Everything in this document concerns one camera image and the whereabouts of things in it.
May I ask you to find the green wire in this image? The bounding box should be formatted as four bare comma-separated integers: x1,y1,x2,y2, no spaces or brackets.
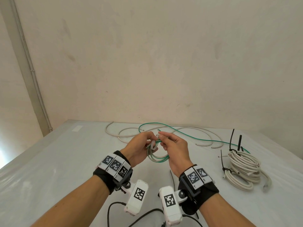
138,123,251,164

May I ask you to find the black right wrist strap with markers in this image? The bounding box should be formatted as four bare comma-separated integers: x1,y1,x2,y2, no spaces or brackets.
178,164,220,215

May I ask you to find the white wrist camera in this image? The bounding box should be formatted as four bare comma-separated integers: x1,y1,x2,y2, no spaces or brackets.
158,186,188,226
124,179,149,215

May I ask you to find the grey wall conduit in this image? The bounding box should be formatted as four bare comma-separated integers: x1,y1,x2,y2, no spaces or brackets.
7,0,53,138

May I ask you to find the coiled white cable bundle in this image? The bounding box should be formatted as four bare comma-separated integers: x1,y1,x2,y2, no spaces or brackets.
222,149,272,193

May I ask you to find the black left wrist strap with markers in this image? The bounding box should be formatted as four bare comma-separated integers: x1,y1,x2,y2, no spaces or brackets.
93,150,133,195

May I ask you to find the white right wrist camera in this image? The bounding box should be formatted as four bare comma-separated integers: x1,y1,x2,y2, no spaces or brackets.
158,186,188,226

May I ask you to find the black camera cable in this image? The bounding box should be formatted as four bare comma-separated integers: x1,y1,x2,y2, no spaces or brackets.
128,208,164,227
107,202,126,227

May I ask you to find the person's right forearm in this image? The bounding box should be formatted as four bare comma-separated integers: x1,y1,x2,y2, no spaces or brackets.
198,193,257,227

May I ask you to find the person's left forearm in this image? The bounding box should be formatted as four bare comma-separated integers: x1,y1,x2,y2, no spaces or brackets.
30,174,112,227

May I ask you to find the black wrist strap with markers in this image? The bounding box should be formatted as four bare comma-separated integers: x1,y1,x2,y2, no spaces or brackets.
93,150,133,195
178,164,220,215

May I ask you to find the long white cable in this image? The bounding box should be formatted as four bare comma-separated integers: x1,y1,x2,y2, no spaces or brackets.
106,121,224,163

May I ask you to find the person's right hand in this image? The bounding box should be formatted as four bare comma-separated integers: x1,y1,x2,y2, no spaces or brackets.
159,131,193,177

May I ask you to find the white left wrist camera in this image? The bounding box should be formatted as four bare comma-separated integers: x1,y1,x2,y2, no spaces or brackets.
124,179,149,215

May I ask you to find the person's left hand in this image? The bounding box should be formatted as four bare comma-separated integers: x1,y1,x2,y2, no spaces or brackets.
120,131,157,168

